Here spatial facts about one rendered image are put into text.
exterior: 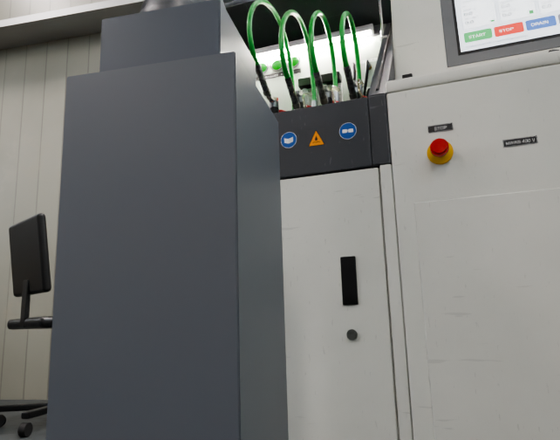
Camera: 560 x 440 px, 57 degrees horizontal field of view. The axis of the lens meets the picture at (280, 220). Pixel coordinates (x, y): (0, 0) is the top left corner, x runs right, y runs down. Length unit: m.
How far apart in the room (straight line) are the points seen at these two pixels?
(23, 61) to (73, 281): 4.44
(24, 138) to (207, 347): 4.23
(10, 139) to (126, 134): 4.16
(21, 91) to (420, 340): 4.32
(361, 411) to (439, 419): 0.15
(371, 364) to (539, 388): 0.30
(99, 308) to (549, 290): 0.78
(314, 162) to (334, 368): 0.44
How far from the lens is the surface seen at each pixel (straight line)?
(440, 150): 1.07
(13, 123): 4.87
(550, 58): 1.19
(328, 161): 1.14
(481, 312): 1.06
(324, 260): 1.10
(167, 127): 0.67
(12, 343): 4.46
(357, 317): 1.08
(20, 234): 3.05
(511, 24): 1.53
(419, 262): 1.07
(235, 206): 0.61
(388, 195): 1.10
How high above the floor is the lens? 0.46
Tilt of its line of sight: 12 degrees up
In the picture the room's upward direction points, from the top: 2 degrees counter-clockwise
